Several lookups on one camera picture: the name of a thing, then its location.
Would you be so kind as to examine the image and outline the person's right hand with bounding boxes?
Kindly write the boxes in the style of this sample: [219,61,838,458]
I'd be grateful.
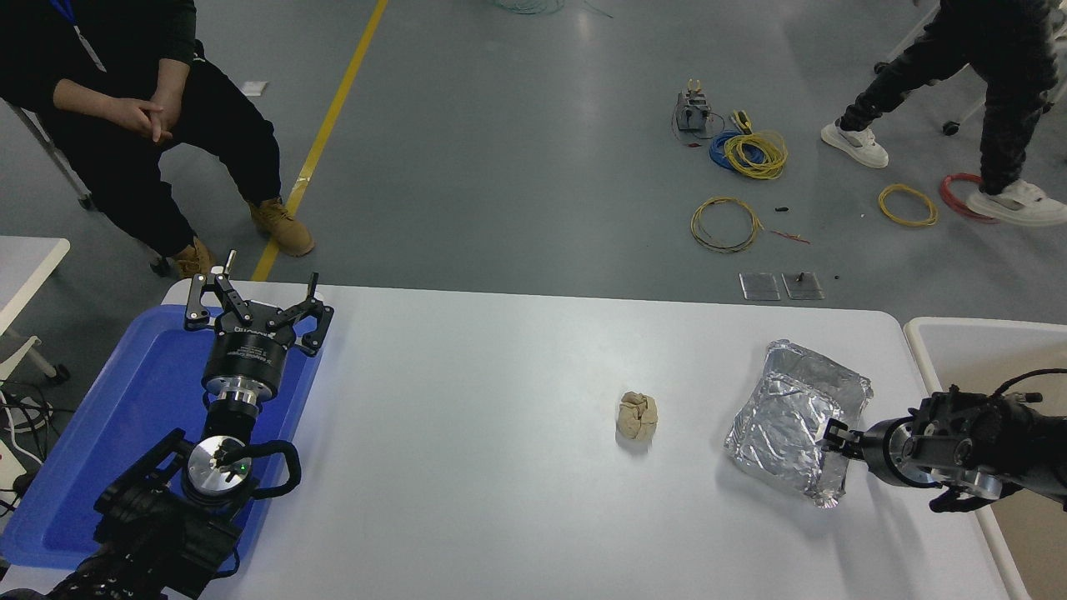
[115,97,165,143]

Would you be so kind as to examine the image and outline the large pale bin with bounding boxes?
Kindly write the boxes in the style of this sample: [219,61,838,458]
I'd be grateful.
[904,317,1067,600]

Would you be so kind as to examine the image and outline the large yellow wire coil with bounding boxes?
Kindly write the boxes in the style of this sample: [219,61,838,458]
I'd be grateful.
[724,129,789,181]

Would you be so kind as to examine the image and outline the crumpled tan paper ball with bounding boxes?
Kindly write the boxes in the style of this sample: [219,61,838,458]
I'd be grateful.
[617,390,659,443]

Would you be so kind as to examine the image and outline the silver foil tray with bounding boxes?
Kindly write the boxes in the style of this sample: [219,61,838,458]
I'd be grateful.
[724,338,874,509]

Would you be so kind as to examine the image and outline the white rolling chair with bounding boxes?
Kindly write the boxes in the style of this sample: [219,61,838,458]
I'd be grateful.
[874,0,939,76]

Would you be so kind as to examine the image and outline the white rolling frame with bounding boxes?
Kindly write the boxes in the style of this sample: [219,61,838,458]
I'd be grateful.
[942,83,993,137]

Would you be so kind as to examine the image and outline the blue wire coil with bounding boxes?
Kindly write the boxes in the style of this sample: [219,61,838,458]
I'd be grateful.
[709,131,764,172]

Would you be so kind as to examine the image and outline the person's left hand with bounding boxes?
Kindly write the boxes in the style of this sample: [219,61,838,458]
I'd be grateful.
[150,87,187,136]

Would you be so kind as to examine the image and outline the yellow and black wire coil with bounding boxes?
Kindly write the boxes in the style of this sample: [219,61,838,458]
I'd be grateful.
[689,197,764,253]

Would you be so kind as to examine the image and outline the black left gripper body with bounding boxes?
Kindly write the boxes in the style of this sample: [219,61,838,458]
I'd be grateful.
[202,310,294,394]

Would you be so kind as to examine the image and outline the blue plastic tray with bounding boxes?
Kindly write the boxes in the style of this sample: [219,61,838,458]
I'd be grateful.
[0,304,326,570]

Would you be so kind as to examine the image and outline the small yellow wire coil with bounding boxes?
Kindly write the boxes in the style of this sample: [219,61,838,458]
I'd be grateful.
[878,183,939,228]

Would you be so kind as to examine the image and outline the white side table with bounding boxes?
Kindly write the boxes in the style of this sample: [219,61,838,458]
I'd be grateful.
[0,237,72,384]

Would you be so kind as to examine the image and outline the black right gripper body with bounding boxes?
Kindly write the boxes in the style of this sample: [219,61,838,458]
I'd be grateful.
[861,417,914,489]

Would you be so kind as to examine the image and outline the person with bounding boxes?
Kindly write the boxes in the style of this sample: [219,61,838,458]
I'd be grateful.
[0,0,316,280]
[821,0,1067,228]

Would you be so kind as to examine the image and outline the red wire coil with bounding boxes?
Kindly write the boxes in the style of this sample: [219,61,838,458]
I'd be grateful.
[939,172,1001,223]

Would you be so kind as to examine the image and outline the white power strip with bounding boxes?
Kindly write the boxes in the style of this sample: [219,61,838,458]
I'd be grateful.
[0,433,30,501]

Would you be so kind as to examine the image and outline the black floor cables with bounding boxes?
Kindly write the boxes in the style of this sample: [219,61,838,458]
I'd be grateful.
[0,379,55,518]

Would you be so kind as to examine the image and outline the grey device box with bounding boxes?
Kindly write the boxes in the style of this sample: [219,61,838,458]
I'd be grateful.
[675,79,712,133]

